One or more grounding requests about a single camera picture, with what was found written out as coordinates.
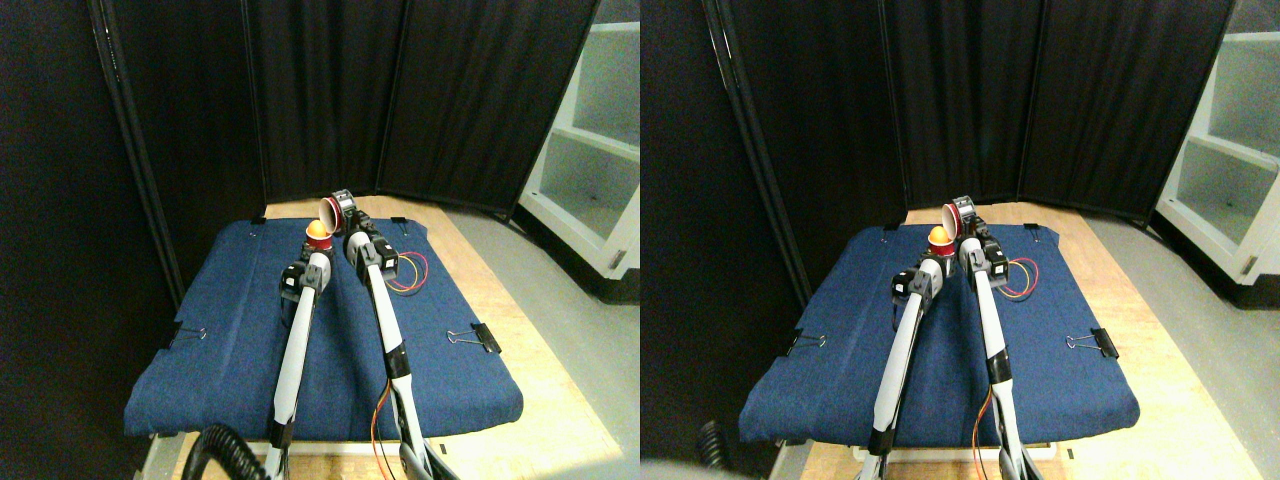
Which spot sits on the dark blue cloth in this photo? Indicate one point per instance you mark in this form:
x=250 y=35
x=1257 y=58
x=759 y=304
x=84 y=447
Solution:
x=450 y=360
x=1070 y=370

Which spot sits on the orange ball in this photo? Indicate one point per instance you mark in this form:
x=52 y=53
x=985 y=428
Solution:
x=318 y=231
x=940 y=237

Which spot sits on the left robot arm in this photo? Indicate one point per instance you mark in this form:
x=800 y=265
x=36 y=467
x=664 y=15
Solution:
x=295 y=350
x=900 y=360

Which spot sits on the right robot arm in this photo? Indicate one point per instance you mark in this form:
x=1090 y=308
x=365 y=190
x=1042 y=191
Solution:
x=385 y=320
x=993 y=320

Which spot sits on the red cup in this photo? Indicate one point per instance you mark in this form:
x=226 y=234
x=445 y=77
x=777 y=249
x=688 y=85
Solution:
x=940 y=252
x=333 y=212
x=318 y=246
x=956 y=219

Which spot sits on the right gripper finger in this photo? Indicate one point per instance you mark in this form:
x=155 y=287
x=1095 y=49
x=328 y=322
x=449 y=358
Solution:
x=964 y=205
x=343 y=198

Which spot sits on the white shelf unit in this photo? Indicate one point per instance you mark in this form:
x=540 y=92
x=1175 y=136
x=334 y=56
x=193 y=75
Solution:
x=1230 y=190
x=590 y=190

